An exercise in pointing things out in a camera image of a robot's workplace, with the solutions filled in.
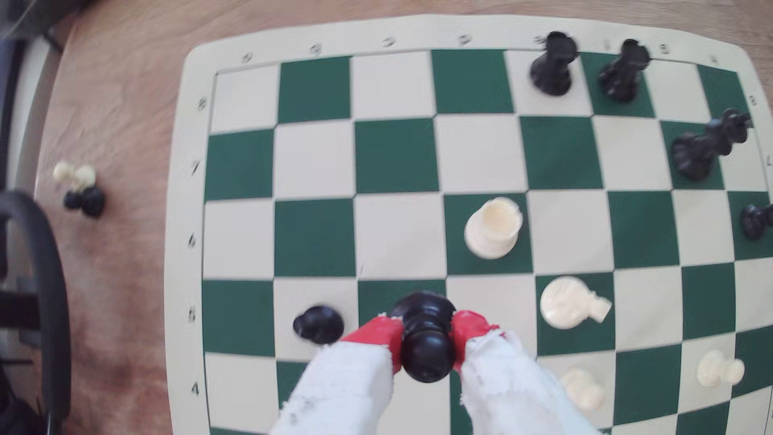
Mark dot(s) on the black chess pawn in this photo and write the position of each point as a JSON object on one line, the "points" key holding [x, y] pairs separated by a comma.
{"points": [[756, 221], [426, 344], [318, 325], [90, 202]]}

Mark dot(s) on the green and cream chessboard mat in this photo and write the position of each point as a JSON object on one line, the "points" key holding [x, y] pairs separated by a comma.
{"points": [[398, 232]]}

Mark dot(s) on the white chess pawn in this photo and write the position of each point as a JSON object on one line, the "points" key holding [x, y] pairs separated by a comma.
{"points": [[715, 368], [567, 302], [583, 390], [81, 177]]}

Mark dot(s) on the black chess queen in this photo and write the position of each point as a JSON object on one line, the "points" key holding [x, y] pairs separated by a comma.
{"points": [[703, 151]]}

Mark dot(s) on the black chair armrest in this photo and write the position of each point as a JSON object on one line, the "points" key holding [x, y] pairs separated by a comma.
{"points": [[45, 290]]}

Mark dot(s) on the white chess rook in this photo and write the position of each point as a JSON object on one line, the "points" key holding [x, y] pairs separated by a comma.
{"points": [[494, 229]]}

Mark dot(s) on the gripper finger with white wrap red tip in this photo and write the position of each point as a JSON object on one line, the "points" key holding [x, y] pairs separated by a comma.
{"points": [[350, 386], [507, 386]]}

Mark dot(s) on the black chess rook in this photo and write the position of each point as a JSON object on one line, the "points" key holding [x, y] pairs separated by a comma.
{"points": [[622, 75], [552, 66]]}

